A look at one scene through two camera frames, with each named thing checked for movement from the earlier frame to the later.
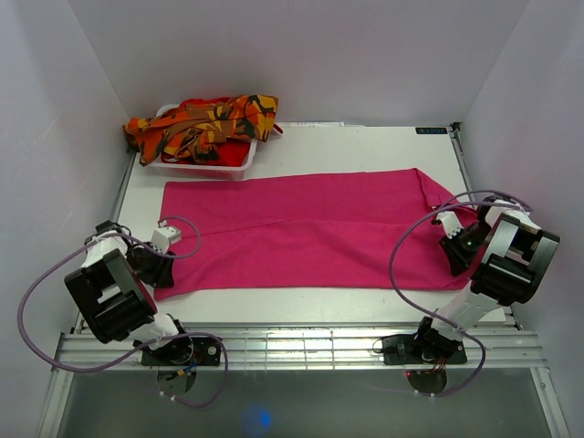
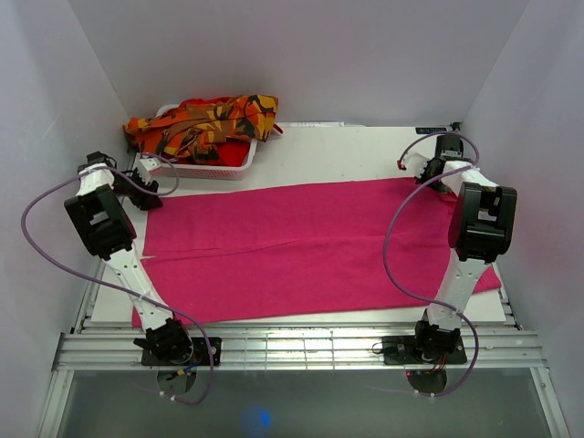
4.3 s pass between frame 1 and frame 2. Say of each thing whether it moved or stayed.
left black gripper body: moved
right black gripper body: moved
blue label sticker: stayed
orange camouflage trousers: stayed
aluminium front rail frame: stayed
